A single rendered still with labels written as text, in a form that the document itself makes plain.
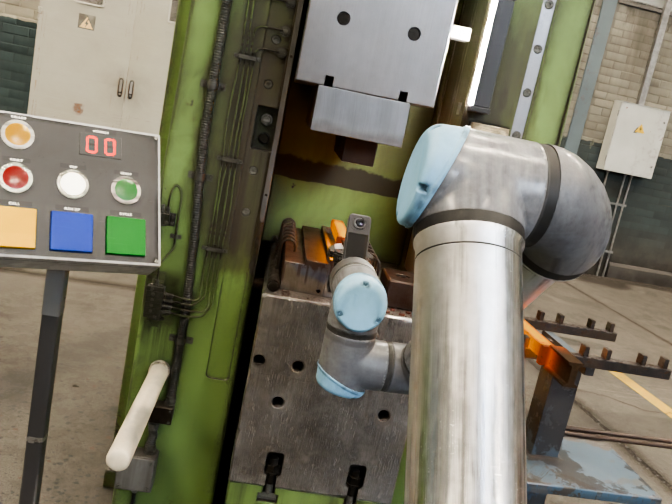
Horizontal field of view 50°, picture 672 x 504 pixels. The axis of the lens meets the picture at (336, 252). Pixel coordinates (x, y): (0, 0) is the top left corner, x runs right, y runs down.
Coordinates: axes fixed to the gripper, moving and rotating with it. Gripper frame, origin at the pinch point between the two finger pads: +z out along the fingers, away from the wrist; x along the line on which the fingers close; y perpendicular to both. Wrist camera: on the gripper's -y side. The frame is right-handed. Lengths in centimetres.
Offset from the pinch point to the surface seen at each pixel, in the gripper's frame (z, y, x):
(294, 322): -3.2, 18.1, -8.2
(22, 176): -16, -5, -63
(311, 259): 4.4, 5.5, -6.7
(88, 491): 57, 105, -58
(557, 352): -38, 4, 34
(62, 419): 101, 106, -79
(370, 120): 3.4, -26.9, -0.2
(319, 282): 2.9, 10.0, -4.1
